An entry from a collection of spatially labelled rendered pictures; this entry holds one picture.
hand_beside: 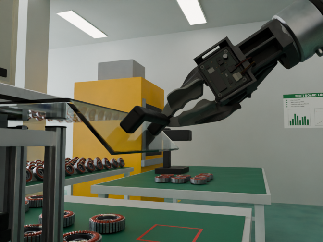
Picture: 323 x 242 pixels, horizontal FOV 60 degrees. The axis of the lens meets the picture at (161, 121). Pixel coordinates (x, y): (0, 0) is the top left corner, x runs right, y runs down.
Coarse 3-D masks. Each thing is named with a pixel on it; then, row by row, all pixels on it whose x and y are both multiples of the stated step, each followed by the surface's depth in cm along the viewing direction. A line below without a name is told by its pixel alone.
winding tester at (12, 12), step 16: (0, 0) 49; (16, 0) 52; (0, 16) 49; (16, 16) 52; (0, 32) 49; (16, 32) 52; (0, 48) 49; (16, 48) 52; (0, 64) 49; (0, 80) 48
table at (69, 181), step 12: (36, 168) 202; (72, 168) 239; (84, 168) 252; (96, 168) 276; (108, 168) 292; (120, 168) 312; (132, 168) 327; (36, 180) 208; (72, 180) 221; (84, 180) 236; (36, 192) 185; (72, 192) 350
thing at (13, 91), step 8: (0, 88) 45; (8, 88) 46; (16, 88) 48; (24, 88) 50; (0, 96) 45; (8, 96) 46; (16, 96) 48; (24, 96) 50; (32, 96) 51; (40, 96) 53; (48, 96) 55; (56, 96) 58
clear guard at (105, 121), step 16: (0, 112) 39; (16, 112) 39; (32, 112) 39; (48, 112) 39; (64, 112) 39; (80, 112) 29; (96, 112) 32; (112, 112) 37; (96, 128) 29; (112, 128) 32; (144, 128) 43; (112, 144) 28; (128, 144) 32; (144, 144) 36; (160, 144) 42
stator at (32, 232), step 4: (36, 224) 80; (40, 224) 80; (24, 228) 78; (28, 228) 78; (32, 228) 79; (36, 228) 79; (40, 228) 78; (24, 232) 78; (28, 232) 76; (32, 232) 77; (36, 232) 72; (40, 232) 73; (24, 236) 71; (28, 236) 71; (32, 236) 71; (36, 236) 72; (40, 236) 72; (24, 240) 70; (28, 240) 70; (32, 240) 71; (36, 240) 71; (40, 240) 72
